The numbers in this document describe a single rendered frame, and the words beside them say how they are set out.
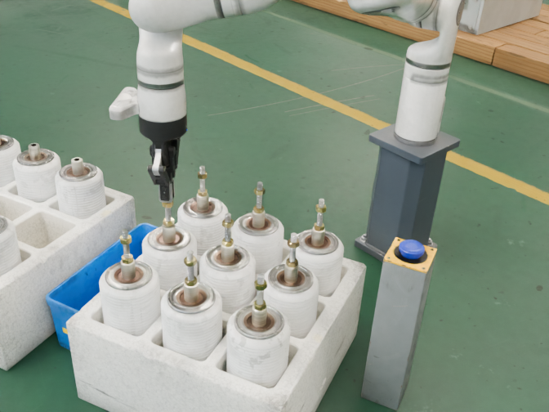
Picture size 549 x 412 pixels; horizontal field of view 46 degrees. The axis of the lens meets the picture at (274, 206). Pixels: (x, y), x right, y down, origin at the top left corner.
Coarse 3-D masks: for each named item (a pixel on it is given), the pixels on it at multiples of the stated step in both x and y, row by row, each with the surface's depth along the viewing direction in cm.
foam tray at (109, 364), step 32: (288, 256) 125; (352, 288) 118; (96, 320) 110; (160, 320) 108; (224, 320) 109; (320, 320) 110; (352, 320) 125; (96, 352) 107; (128, 352) 103; (160, 352) 102; (224, 352) 103; (288, 352) 106; (320, 352) 107; (96, 384) 111; (128, 384) 107; (160, 384) 103; (192, 384) 100; (224, 384) 97; (256, 384) 97; (288, 384) 97; (320, 384) 114
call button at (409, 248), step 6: (408, 240) 104; (414, 240) 105; (402, 246) 103; (408, 246) 103; (414, 246) 103; (420, 246) 103; (402, 252) 103; (408, 252) 102; (414, 252) 102; (420, 252) 102; (408, 258) 103; (414, 258) 103
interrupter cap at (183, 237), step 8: (152, 232) 116; (160, 232) 117; (176, 232) 117; (184, 232) 117; (152, 240) 114; (160, 240) 115; (176, 240) 115; (184, 240) 115; (160, 248) 112; (168, 248) 113; (176, 248) 113
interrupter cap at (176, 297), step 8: (176, 288) 104; (200, 288) 104; (208, 288) 104; (168, 296) 102; (176, 296) 102; (184, 296) 103; (200, 296) 103; (208, 296) 102; (168, 304) 101; (176, 304) 100; (184, 304) 101; (192, 304) 101; (200, 304) 101; (208, 304) 101; (184, 312) 99; (192, 312) 99; (200, 312) 99
